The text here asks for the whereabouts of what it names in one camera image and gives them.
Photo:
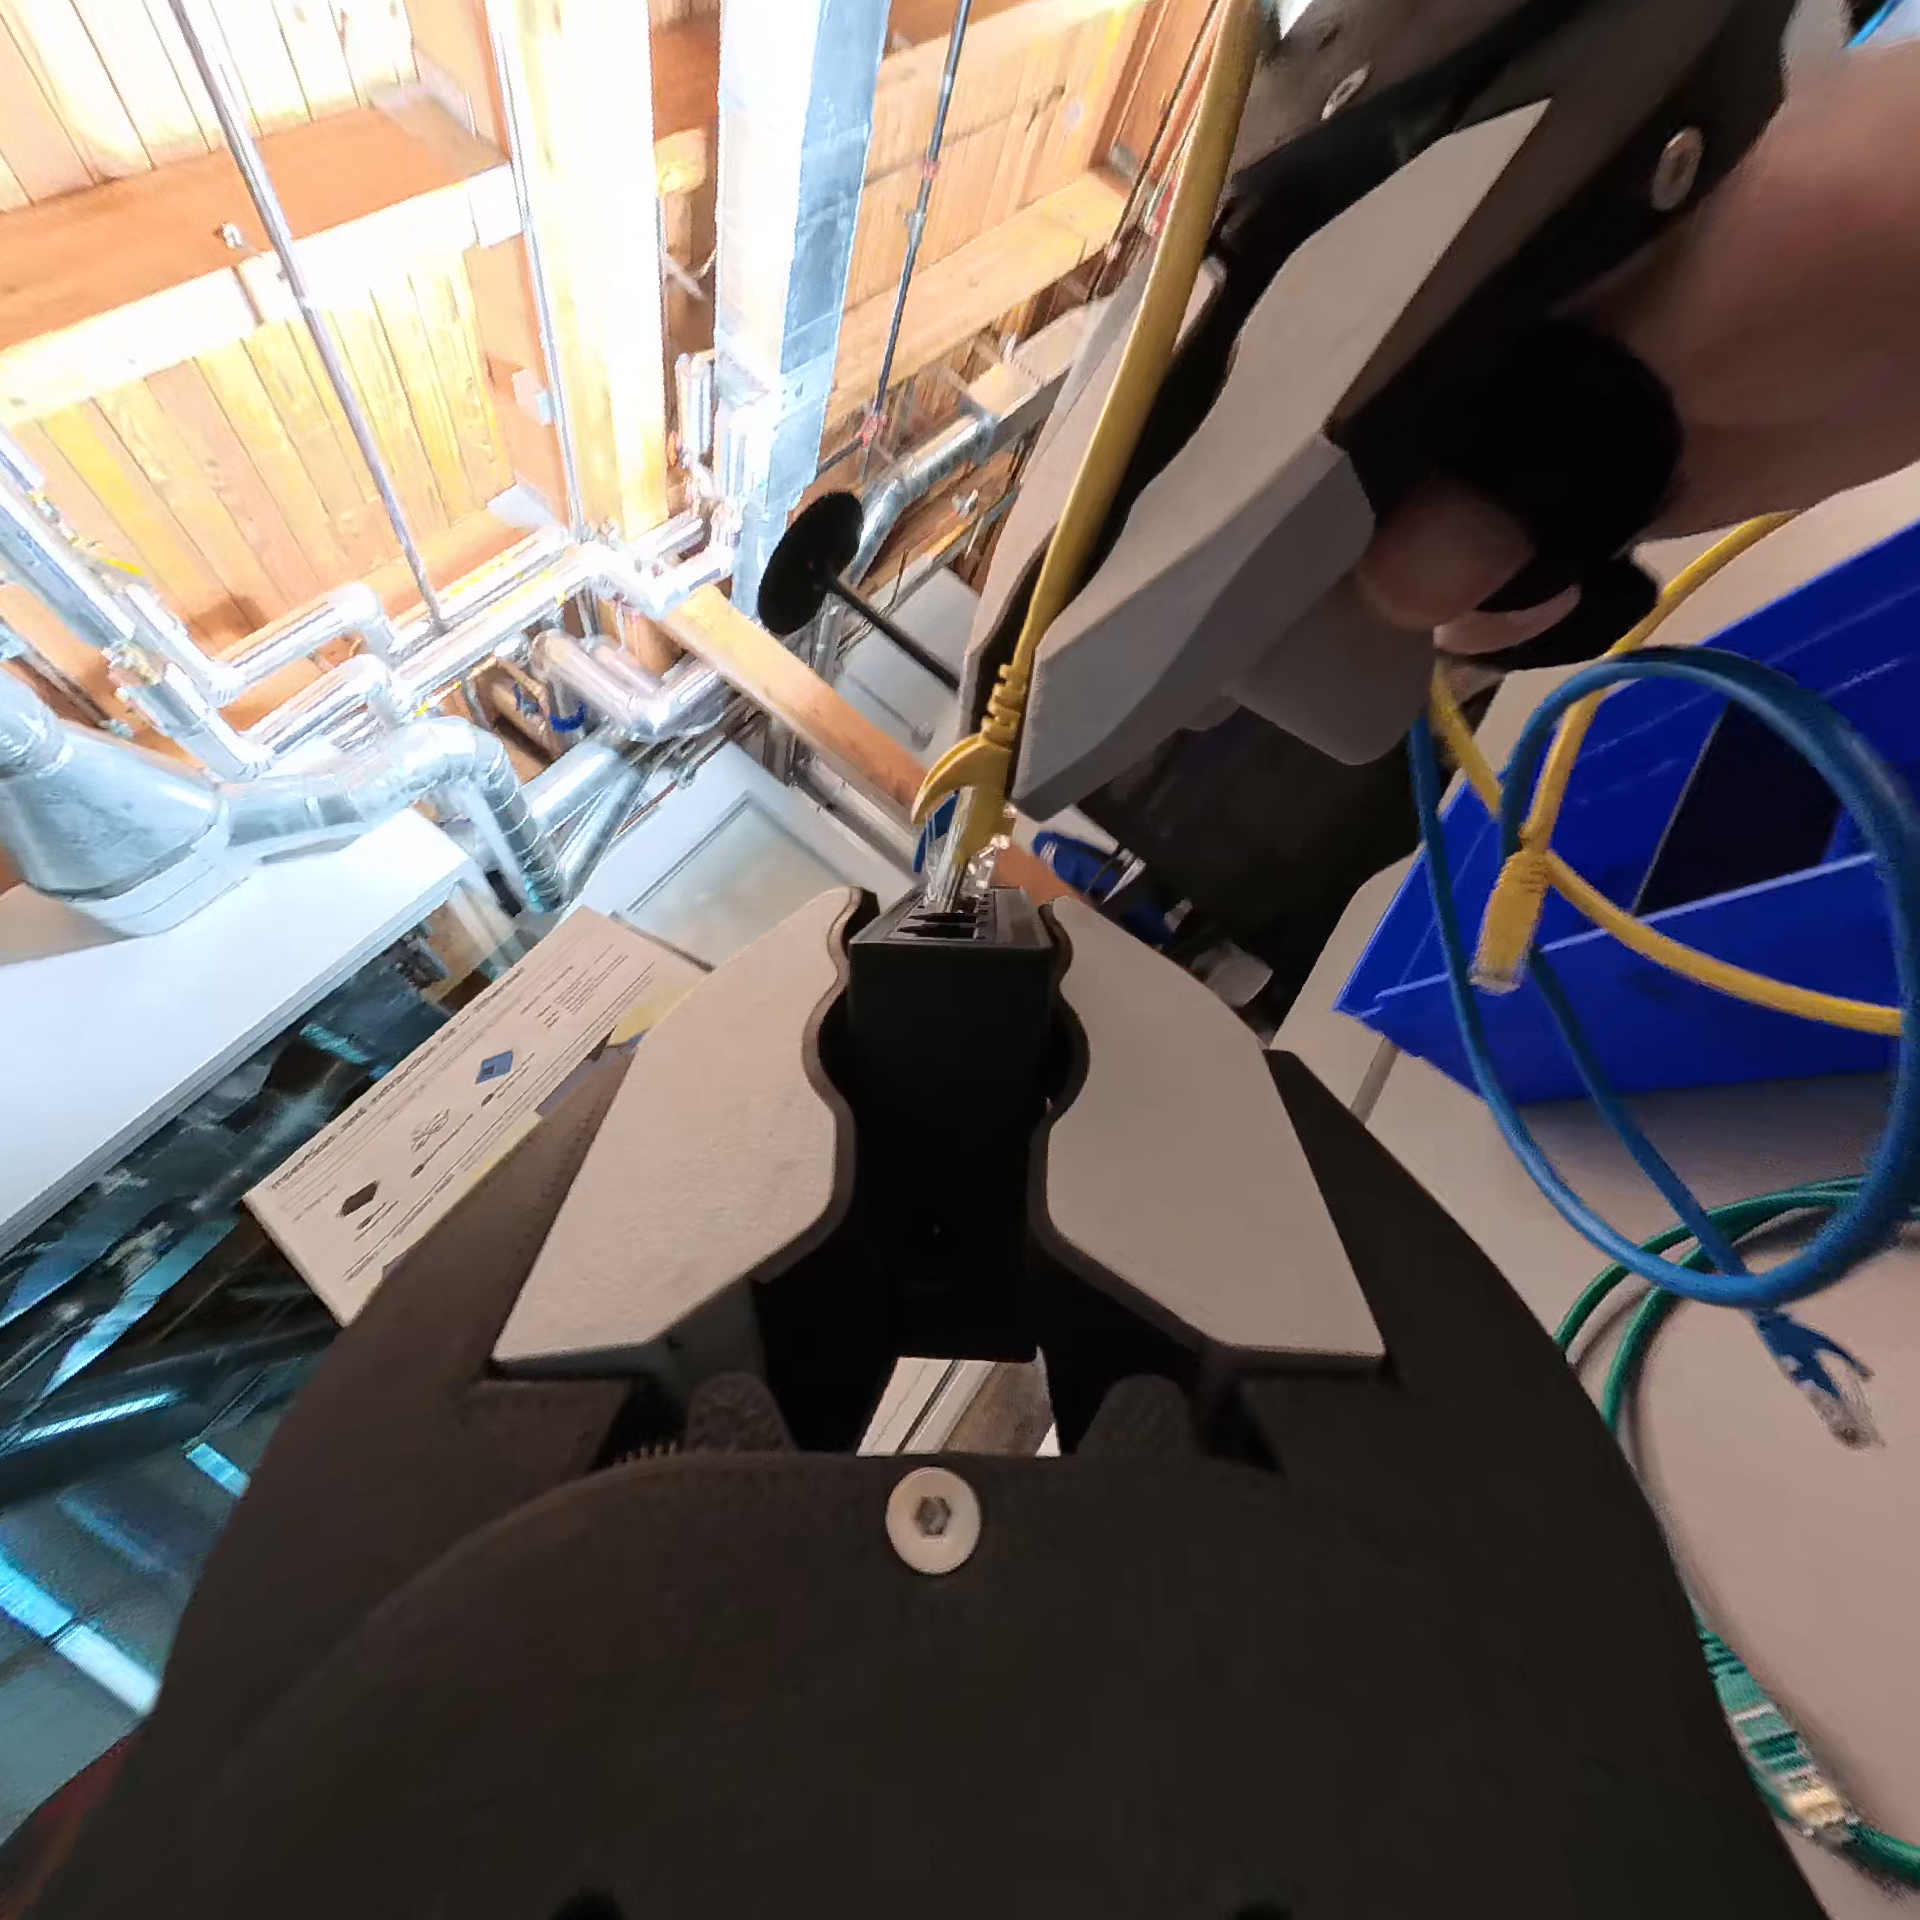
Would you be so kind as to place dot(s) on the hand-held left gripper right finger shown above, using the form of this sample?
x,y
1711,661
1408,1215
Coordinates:
x,y
1200,1185

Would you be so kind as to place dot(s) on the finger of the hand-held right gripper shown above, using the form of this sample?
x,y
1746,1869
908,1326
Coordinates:
x,y
1028,585
1245,494

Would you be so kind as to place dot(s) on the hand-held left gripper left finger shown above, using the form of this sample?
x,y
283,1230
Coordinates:
x,y
674,1185

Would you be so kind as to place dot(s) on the black network switch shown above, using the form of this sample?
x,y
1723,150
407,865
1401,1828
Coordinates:
x,y
945,1124

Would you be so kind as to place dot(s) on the blue plastic bin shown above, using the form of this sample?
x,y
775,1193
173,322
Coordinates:
x,y
1651,990

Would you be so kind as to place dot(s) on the person's right hand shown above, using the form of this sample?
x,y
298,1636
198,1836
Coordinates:
x,y
1815,301

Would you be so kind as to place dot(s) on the black floor lamp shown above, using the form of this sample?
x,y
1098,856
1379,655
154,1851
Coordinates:
x,y
811,563

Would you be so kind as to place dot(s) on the instruction poster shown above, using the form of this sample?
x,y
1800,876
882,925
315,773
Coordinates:
x,y
451,1110

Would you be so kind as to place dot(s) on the wooden pillar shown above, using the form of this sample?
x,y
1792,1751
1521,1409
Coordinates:
x,y
811,705

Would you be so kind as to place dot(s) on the blue jacket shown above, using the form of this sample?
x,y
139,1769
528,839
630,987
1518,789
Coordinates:
x,y
1095,879

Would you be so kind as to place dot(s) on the white door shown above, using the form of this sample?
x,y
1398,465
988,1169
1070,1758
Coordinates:
x,y
751,870

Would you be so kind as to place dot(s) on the insulated silver pipes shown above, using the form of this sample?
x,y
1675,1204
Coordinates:
x,y
434,746

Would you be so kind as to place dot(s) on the narrow spiral ceiling duct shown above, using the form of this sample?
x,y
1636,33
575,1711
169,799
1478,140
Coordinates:
x,y
930,481

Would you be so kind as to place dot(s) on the large silver ceiling duct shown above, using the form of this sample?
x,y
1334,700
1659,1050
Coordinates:
x,y
794,224

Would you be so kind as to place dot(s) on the rectangular metal air duct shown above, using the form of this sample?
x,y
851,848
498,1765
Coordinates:
x,y
90,825

